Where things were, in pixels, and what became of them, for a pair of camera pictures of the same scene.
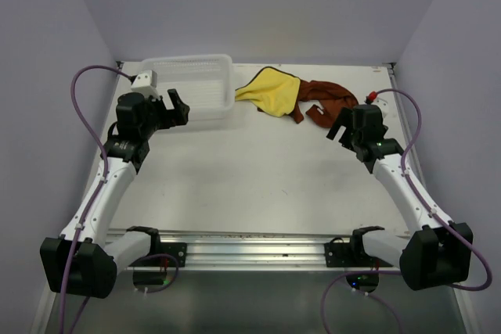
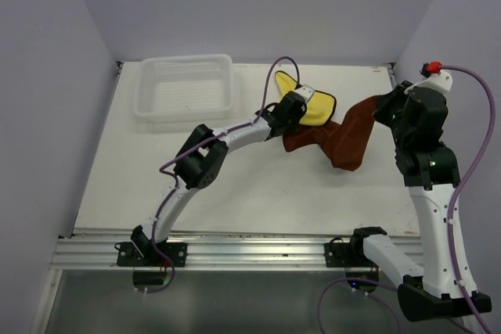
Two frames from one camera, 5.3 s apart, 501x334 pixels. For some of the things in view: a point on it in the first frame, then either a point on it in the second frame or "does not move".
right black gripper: (346, 115) -> (386, 101)
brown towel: (333, 98) -> (346, 144)
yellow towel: (274, 91) -> (318, 111)
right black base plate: (339, 253) does not move
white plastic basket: (205, 83) does not move
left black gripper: (179, 114) -> (299, 115)
